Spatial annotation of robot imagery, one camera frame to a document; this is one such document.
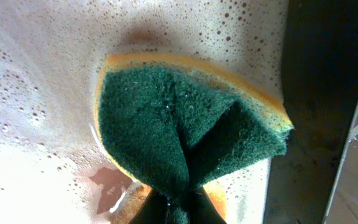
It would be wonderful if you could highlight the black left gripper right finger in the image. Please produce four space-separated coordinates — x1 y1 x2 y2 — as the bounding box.
188 188 226 224

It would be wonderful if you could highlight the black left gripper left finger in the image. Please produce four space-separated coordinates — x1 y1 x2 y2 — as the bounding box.
129 190 168 224

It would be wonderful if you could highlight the green yellow sponge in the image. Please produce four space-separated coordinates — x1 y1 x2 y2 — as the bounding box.
94 54 293 223

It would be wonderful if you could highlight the black soapy water tray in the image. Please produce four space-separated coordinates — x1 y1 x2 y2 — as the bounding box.
0 0 358 223

